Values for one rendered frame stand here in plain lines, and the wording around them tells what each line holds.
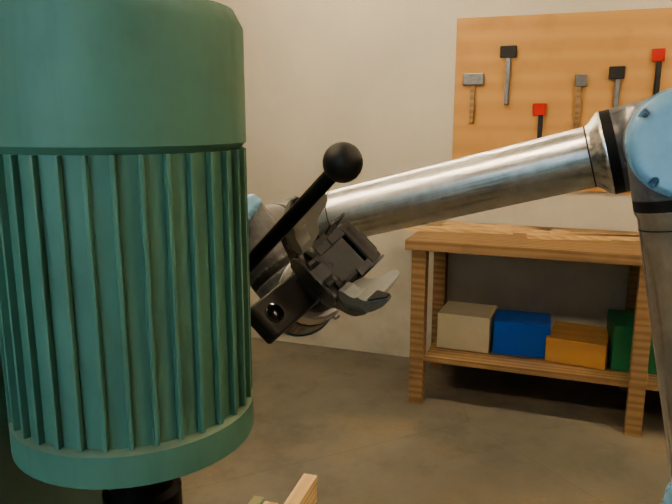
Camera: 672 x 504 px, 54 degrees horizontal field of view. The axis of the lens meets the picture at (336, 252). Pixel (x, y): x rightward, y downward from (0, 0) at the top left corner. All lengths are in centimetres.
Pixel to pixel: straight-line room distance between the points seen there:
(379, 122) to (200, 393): 348
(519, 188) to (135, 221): 65
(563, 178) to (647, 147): 19
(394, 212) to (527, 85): 276
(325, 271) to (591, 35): 308
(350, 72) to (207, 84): 352
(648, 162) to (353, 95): 322
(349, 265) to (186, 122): 38
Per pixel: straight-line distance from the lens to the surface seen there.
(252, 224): 94
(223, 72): 44
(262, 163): 416
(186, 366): 45
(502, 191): 96
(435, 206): 98
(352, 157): 55
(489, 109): 372
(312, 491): 97
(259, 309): 75
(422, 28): 384
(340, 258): 75
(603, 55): 370
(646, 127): 79
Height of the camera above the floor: 143
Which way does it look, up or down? 12 degrees down
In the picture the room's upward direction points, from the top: straight up
